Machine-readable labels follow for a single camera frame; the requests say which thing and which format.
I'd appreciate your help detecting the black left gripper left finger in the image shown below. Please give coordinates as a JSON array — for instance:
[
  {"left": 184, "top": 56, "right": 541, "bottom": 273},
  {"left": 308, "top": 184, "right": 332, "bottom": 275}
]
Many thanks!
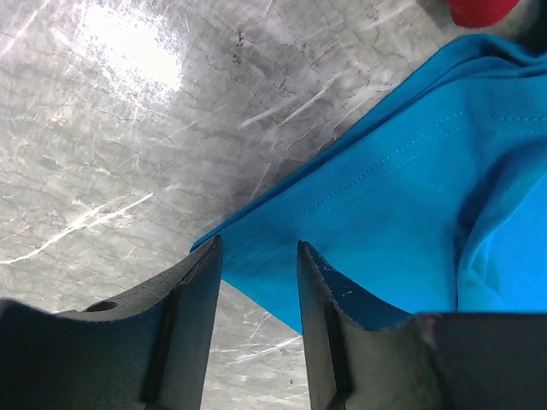
[{"left": 1, "top": 237, "right": 223, "bottom": 409}]

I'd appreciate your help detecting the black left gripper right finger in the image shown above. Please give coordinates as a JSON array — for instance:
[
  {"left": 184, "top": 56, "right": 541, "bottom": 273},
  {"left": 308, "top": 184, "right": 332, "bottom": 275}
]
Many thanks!
[{"left": 297, "top": 242, "right": 546, "bottom": 409}]

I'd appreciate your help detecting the blue t shirt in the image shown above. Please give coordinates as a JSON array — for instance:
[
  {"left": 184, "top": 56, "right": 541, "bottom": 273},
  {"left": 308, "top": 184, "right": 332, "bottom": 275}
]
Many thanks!
[{"left": 215, "top": 35, "right": 546, "bottom": 330}]

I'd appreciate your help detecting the folded red t shirt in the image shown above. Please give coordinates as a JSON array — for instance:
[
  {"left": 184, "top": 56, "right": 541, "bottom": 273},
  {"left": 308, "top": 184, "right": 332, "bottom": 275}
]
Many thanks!
[{"left": 447, "top": 0, "right": 519, "bottom": 29}]

